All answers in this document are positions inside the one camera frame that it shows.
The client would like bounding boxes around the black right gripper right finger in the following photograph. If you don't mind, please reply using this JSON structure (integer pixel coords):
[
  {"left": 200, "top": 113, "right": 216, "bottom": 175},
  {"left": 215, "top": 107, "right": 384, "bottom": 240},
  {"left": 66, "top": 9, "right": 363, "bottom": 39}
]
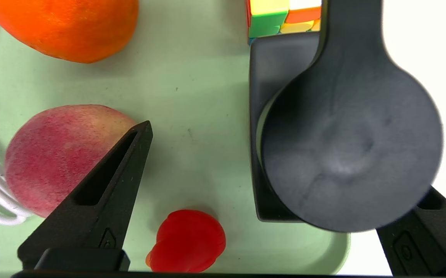
[{"left": 377, "top": 186, "right": 446, "bottom": 275}]

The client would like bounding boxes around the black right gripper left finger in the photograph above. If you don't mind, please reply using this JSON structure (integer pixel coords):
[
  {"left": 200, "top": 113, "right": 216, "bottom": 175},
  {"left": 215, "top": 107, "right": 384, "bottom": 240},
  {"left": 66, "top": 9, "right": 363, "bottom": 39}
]
[{"left": 17, "top": 120, "right": 154, "bottom": 271}]

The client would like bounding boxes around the colourful puzzle cube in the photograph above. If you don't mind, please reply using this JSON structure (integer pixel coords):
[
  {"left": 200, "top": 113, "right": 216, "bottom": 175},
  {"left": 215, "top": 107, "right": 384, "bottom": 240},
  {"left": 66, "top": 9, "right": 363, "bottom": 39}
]
[{"left": 246, "top": 0, "right": 323, "bottom": 39}]

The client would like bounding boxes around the light green plastic tray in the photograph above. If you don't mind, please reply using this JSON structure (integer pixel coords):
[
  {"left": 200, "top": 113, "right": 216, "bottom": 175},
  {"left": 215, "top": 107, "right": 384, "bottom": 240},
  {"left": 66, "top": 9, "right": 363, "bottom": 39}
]
[{"left": 0, "top": 0, "right": 351, "bottom": 275}]

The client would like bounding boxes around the black pump bottle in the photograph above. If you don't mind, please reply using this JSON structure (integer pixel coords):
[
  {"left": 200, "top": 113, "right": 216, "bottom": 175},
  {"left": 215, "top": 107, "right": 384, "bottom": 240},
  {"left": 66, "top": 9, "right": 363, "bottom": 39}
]
[{"left": 248, "top": 0, "right": 444, "bottom": 233}]

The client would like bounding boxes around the small red toy fruit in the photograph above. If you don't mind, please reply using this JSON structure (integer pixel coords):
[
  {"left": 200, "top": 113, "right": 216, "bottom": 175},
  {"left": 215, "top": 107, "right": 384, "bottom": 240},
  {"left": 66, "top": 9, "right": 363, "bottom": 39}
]
[{"left": 146, "top": 210, "right": 226, "bottom": 273}]

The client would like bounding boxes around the pink red peach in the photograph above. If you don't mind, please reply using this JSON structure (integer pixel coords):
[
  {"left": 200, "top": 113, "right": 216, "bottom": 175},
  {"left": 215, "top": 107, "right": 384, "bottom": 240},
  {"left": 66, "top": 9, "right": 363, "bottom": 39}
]
[{"left": 4, "top": 104, "right": 138, "bottom": 218}]

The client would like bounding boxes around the orange fruit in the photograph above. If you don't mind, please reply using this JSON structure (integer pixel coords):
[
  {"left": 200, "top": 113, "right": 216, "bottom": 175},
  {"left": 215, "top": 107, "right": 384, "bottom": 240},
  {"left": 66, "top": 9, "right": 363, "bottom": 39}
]
[{"left": 0, "top": 0, "right": 139, "bottom": 64}]

